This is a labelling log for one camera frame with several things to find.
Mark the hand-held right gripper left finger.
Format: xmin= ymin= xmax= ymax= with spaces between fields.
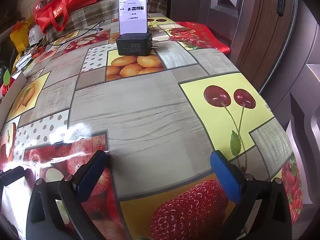
xmin=26 ymin=150 xmax=109 ymax=240

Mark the plaid blanket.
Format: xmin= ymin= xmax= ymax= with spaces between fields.
xmin=46 ymin=0 xmax=168 ymax=40

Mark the black charger adapter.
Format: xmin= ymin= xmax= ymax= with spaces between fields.
xmin=116 ymin=33 xmax=158 ymax=56

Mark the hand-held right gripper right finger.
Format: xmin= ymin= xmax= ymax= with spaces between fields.
xmin=210 ymin=150 xmax=293 ymax=240

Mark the fruit-print tablecloth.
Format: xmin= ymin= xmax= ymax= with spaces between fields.
xmin=0 ymin=15 xmax=304 ymax=240

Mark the red tote bag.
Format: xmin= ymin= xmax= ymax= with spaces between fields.
xmin=34 ymin=0 xmax=98 ymax=32

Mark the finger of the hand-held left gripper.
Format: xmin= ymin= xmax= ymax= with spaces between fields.
xmin=0 ymin=166 xmax=25 ymax=188

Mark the white helmet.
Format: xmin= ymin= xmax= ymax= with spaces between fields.
xmin=27 ymin=25 xmax=45 ymax=47

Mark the black cable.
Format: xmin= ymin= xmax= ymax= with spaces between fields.
xmin=47 ymin=27 xmax=104 ymax=47

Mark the smartphone with lit screen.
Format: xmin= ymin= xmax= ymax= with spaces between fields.
xmin=118 ymin=0 xmax=148 ymax=35

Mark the yellow plastic bag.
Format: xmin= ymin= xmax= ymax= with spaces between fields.
xmin=10 ymin=17 xmax=34 ymax=52

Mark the brown panelled door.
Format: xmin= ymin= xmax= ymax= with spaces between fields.
xmin=162 ymin=0 xmax=320 ymax=120

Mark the red plush apple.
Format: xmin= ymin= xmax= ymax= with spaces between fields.
xmin=0 ymin=69 xmax=15 ymax=98

